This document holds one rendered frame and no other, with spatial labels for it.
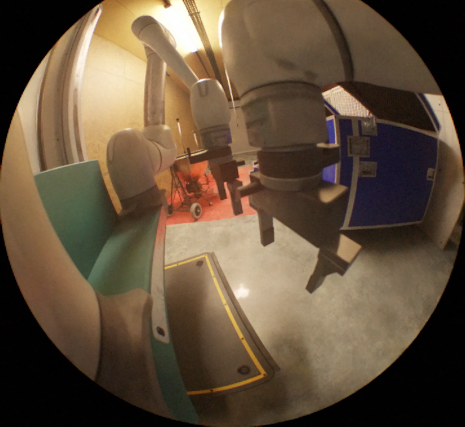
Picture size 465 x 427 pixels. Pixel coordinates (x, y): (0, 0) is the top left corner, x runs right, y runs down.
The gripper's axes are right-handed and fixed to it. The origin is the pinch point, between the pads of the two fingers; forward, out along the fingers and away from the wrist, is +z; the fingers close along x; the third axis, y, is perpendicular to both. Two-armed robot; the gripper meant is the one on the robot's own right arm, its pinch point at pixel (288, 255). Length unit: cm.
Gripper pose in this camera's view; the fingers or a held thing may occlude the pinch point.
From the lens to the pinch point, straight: 24.6
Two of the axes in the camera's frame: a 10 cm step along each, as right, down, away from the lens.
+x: 3.7, 2.9, -8.8
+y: -9.1, 3.0, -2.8
